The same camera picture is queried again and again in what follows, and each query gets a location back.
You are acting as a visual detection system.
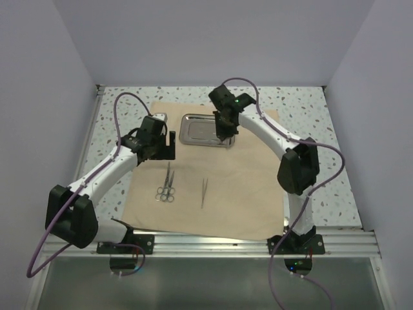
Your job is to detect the steel surgical scissors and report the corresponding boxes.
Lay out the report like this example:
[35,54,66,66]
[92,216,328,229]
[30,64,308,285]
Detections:
[161,171,175,203]
[155,175,169,202]

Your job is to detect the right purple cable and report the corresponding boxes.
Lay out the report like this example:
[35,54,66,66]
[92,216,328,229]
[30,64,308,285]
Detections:
[222,77,346,310]

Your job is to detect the beige cloth wrap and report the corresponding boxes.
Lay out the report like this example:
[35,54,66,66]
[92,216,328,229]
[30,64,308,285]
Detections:
[120,99,288,242]

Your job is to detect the aluminium front rail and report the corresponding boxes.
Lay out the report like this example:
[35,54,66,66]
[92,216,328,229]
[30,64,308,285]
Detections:
[41,228,379,258]

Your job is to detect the steel tweezers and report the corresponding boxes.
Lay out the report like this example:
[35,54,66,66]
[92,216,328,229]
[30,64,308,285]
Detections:
[201,178,208,208]

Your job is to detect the steel forceps with rings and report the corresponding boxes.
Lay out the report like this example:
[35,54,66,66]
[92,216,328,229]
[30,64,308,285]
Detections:
[157,163,175,200]

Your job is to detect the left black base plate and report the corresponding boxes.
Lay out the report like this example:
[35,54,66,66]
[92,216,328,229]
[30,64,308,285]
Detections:
[96,234,155,254]

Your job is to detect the aluminium left side rail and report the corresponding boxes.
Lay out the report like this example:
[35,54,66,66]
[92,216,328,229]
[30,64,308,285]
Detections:
[56,83,106,187]

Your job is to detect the steel scalpel handle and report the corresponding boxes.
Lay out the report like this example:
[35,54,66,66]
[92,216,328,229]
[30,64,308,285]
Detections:
[222,137,235,149]

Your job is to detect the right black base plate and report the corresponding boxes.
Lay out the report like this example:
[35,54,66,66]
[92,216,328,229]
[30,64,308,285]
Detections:
[275,234,326,255]

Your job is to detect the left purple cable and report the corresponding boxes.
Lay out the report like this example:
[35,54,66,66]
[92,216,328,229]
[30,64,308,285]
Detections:
[26,92,152,278]

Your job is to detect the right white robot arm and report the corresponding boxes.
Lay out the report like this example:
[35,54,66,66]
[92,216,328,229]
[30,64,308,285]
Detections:
[208,85,319,254]

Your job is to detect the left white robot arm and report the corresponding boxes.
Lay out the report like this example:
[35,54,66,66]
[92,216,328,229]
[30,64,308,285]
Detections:
[45,113,176,254]

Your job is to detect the aluminium rail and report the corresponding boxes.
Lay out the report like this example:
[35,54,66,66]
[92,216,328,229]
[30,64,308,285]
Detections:
[56,83,106,187]
[41,228,379,258]

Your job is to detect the purple cable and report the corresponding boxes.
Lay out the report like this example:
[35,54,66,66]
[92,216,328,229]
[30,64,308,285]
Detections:
[222,77,346,310]
[26,92,152,278]

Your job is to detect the steel instrument tray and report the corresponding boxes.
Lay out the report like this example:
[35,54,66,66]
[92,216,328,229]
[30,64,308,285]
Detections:
[179,114,225,148]

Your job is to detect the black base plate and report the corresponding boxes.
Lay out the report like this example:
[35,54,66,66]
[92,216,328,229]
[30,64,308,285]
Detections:
[96,234,155,254]
[275,234,326,255]

